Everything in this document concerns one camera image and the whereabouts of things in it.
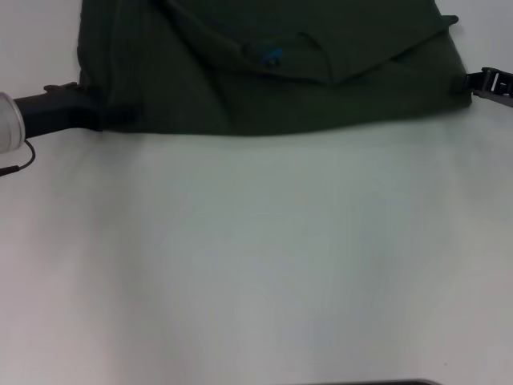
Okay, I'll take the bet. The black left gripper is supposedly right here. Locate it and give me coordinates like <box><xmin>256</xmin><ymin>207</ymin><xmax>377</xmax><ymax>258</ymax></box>
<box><xmin>14</xmin><ymin>81</ymin><xmax>138</xmax><ymax>140</ymax></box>

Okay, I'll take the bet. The dark green FREE t-shirt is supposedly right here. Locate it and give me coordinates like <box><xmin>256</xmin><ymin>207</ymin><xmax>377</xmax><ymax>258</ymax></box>
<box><xmin>75</xmin><ymin>0</ymin><xmax>475</xmax><ymax>138</ymax></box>

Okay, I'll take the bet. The dark rounded panel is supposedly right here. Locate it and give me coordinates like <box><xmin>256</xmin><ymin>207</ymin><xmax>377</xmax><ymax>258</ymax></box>
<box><xmin>360</xmin><ymin>379</ymin><xmax>442</xmax><ymax>385</ymax></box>

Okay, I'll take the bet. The left arm cable with plug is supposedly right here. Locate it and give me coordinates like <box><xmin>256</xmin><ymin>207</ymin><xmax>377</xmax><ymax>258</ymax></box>
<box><xmin>0</xmin><ymin>138</ymin><xmax>37</xmax><ymax>178</ymax></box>

